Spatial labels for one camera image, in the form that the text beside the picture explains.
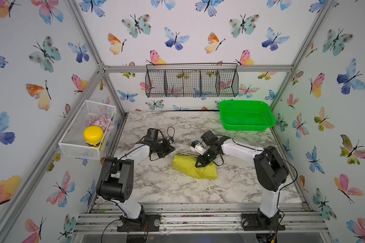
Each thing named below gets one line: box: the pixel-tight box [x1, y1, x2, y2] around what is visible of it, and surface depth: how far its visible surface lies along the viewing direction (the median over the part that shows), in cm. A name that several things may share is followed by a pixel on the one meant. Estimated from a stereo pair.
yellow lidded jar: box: [83, 125, 104, 148], surface depth 65 cm
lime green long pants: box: [171, 151, 217, 180], surface depth 86 cm
